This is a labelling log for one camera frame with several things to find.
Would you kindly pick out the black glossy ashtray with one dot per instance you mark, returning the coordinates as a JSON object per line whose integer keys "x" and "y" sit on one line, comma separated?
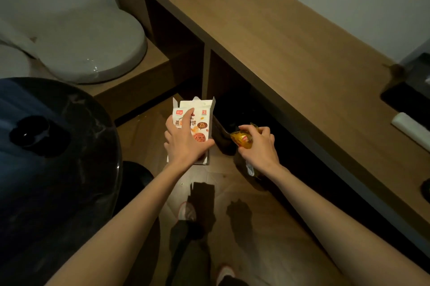
{"x": 37, "y": 136}

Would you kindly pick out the brown waste bin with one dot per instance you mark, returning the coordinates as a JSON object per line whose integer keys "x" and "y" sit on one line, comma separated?
{"x": 225, "y": 138}

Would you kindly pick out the wooden built-in desk unit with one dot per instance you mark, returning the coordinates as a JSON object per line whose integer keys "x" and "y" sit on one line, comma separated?
{"x": 285, "y": 54}

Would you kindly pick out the white remote control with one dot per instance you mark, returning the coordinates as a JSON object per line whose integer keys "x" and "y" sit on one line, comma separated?
{"x": 411, "y": 129}

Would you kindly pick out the white left sneaker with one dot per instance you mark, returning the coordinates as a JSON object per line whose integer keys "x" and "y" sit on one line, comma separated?
{"x": 186, "y": 212}

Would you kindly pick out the yellow wrapper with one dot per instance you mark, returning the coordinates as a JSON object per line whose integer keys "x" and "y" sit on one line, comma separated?
{"x": 243, "y": 139}

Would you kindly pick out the white right sneaker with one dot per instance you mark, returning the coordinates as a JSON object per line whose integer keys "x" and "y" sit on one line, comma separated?
{"x": 225, "y": 274}

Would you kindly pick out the white sneaker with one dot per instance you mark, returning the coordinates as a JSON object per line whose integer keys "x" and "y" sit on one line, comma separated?
{"x": 186, "y": 212}
{"x": 225, "y": 274}

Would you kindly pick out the person's left hand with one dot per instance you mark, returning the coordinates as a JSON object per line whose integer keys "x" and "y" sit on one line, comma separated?
{"x": 183, "y": 148}

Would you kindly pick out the person's right hand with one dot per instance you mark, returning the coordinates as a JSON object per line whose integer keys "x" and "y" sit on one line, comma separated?
{"x": 262, "y": 154}

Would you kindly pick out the person's right forearm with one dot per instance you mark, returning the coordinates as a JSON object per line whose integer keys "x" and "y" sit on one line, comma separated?
{"x": 342, "y": 235}

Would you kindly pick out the black set-top box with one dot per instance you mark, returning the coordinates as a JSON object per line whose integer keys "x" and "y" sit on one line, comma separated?
{"x": 410, "y": 97}

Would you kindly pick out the black round table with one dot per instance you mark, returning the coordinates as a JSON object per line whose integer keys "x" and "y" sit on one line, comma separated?
{"x": 60, "y": 178}

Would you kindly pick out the white sheer curtain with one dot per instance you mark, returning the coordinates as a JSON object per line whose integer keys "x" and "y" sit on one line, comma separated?
{"x": 16, "y": 37}

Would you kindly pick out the round grey seat cushion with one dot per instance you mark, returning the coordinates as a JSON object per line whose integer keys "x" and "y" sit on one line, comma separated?
{"x": 94, "y": 44}
{"x": 13, "y": 64}

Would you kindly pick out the dark trousers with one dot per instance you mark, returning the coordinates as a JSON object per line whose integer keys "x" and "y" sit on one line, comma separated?
{"x": 191, "y": 255}

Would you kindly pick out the person's left forearm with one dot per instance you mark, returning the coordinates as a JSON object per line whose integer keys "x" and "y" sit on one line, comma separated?
{"x": 117, "y": 235}

